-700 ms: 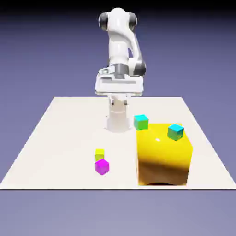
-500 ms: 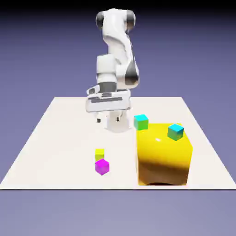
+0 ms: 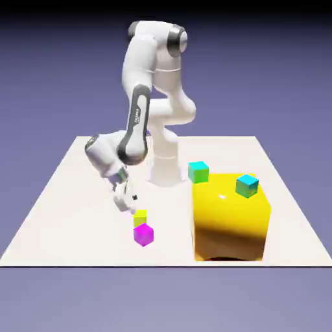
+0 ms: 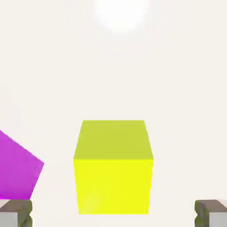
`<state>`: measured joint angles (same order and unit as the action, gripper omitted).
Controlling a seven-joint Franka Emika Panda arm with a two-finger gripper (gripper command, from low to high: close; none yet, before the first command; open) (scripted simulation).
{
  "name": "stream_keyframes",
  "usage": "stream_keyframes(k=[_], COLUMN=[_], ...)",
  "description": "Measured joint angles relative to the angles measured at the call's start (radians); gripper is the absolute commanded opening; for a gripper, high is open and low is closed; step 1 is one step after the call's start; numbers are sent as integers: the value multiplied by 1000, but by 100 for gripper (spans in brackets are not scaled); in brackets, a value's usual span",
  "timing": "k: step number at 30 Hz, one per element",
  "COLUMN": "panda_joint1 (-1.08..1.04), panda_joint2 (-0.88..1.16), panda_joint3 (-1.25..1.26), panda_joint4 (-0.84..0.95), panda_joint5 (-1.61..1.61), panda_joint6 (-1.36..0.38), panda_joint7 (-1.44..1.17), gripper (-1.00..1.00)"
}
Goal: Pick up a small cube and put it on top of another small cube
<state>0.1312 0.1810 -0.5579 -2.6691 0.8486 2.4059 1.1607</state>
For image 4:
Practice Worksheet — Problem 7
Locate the small magenta cube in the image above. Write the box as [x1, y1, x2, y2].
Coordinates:
[0, 129, 45, 200]

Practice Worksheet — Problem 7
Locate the small yellow cube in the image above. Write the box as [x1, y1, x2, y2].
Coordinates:
[73, 120, 154, 215]

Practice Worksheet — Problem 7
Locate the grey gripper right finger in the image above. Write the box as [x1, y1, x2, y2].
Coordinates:
[194, 199, 227, 227]

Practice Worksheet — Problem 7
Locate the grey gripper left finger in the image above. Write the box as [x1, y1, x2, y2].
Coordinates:
[0, 199, 33, 227]

